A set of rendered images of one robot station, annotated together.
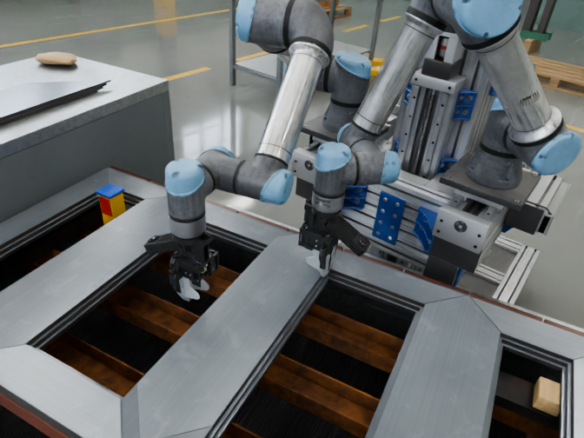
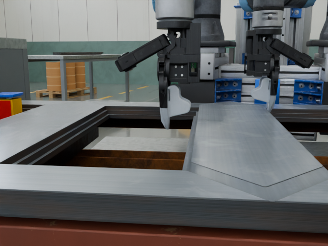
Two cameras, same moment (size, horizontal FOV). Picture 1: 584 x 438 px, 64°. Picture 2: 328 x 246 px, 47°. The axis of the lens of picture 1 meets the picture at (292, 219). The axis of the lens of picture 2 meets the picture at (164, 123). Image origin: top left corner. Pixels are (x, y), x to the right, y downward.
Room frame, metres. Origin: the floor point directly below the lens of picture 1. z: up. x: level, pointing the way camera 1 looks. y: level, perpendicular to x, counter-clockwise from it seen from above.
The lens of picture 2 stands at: (0.09, 0.47, 1.00)
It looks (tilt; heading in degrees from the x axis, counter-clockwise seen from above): 11 degrees down; 342
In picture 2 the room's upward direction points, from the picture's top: straight up
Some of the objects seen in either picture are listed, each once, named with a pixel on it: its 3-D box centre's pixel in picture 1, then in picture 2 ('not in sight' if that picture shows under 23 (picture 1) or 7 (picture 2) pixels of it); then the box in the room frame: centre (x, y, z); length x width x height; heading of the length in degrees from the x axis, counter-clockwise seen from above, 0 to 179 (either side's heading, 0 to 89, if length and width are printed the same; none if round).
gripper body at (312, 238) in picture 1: (321, 226); (262, 53); (0.93, -0.07, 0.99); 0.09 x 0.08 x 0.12; 65
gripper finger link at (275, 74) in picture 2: (324, 253); (273, 77); (0.90, -0.09, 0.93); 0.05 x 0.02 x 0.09; 155
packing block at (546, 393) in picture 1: (548, 395); not in sight; (0.64, -0.59, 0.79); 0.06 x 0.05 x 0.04; 155
